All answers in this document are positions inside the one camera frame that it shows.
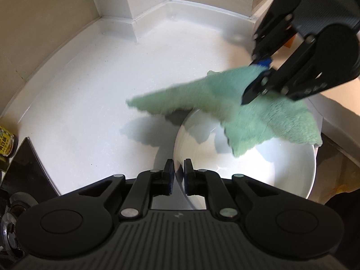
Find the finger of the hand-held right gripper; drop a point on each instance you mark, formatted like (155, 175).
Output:
(267, 85)
(264, 62)

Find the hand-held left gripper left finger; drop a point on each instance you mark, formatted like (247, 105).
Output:
(169, 177)

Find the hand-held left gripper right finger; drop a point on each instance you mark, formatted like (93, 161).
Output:
(186, 177)

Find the green microfiber cloth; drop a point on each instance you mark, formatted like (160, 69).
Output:
(213, 95)

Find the white ceramic bowl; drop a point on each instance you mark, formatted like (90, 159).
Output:
(281, 171)

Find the black glass gas stove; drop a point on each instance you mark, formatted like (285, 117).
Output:
(28, 171)

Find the metal stove burner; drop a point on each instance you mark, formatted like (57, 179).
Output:
(17, 202)

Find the sauce jar with checkered lid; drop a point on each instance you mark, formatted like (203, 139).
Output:
(5, 143)

